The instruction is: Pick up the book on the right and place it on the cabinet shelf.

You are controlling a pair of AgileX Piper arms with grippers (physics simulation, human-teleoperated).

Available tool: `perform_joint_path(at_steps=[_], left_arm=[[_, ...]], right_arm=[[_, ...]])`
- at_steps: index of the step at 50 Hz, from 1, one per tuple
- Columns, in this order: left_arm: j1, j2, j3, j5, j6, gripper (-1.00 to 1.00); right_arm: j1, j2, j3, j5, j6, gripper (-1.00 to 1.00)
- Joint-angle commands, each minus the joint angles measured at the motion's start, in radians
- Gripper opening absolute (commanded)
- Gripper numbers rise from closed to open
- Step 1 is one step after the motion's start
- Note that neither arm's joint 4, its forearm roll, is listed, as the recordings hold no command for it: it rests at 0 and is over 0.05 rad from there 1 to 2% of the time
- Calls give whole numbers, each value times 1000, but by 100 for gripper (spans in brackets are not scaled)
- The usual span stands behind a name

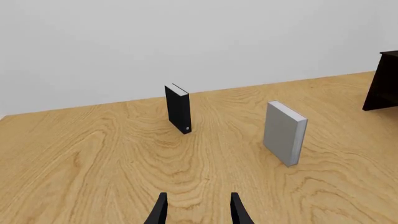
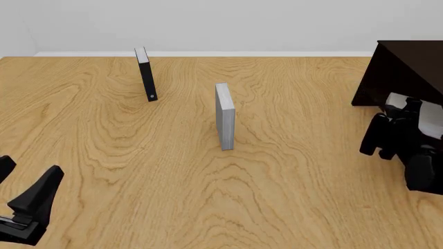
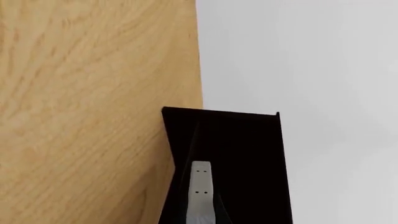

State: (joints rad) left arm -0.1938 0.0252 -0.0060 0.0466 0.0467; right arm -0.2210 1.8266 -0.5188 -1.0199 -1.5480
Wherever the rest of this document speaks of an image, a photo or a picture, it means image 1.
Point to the black book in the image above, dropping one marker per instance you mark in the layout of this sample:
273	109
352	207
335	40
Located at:
178	109

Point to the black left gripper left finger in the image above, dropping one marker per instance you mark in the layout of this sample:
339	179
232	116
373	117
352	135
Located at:
159	212

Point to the grey book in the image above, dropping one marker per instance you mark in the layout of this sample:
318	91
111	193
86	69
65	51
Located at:
281	134

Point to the dark wooden cabinet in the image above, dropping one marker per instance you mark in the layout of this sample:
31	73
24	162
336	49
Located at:
382	81

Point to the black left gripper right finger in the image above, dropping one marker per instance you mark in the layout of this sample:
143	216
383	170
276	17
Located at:
238	212

